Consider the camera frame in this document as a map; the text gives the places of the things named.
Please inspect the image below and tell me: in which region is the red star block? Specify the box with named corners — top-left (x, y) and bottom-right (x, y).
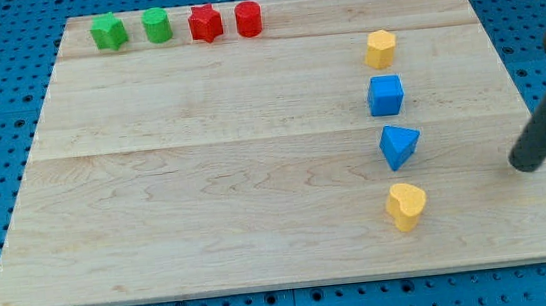
top-left (188, 3), bottom-right (224, 43)

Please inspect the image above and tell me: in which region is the green star block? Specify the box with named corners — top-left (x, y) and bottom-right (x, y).
top-left (89, 12), bottom-right (128, 51)

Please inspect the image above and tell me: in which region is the blue triangle block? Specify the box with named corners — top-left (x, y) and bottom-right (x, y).
top-left (379, 125), bottom-right (421, 171)

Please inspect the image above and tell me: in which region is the blue cube block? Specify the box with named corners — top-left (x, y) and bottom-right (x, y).
top-left (367, 74), bottom-right (404, 117)

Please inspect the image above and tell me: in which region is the yellow hexagon block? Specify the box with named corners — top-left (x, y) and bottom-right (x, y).
top-left (364, 30), bottom-right (397, 70)

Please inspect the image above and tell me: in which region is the yellow heart block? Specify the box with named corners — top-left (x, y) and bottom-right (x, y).
top-left (385, 183), bottom-right (427, 233)

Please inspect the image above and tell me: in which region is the wooden board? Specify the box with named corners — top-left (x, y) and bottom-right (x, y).
top-left (0, 0), bottom-right (546, 306)

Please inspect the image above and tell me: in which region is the red cylinder block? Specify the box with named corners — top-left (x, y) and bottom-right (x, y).
top-left (234, 0), bottom-right (263, 38)

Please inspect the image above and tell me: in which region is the green cylinder block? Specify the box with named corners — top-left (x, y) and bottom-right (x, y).
top-left (141, 7), bottom-right (173, 44)

